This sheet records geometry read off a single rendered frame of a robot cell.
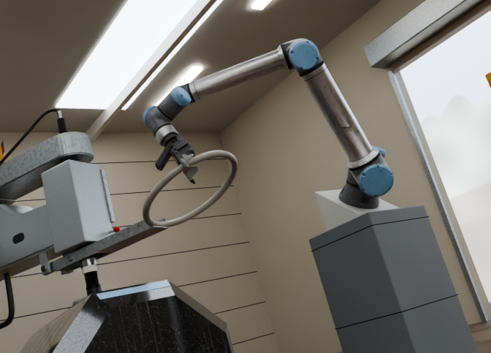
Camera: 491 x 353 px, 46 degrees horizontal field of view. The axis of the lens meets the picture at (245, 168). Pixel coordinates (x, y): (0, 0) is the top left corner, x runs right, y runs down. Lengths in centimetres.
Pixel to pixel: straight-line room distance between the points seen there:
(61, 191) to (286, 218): 624
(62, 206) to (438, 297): 177
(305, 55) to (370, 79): 535
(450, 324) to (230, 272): 682
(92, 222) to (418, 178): 502
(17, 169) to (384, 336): 195
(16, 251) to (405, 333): 190
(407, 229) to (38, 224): 176
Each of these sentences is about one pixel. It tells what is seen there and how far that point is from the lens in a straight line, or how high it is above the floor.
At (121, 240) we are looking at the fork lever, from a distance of 272.
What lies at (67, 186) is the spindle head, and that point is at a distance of 290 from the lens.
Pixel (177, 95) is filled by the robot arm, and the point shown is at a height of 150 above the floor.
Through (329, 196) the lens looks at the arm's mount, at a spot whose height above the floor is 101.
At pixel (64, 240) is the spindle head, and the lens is 289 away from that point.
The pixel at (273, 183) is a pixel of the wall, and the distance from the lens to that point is 903.
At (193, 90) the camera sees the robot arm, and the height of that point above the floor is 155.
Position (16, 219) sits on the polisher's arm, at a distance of 315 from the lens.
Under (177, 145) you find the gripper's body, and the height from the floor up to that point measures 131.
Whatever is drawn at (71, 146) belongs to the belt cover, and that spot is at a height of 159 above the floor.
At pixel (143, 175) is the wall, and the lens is 903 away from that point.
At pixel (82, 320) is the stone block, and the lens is 226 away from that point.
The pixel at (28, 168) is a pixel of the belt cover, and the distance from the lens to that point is 312.
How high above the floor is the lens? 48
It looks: 16 degrees up
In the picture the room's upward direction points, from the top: 16 degrees counter-clockwise
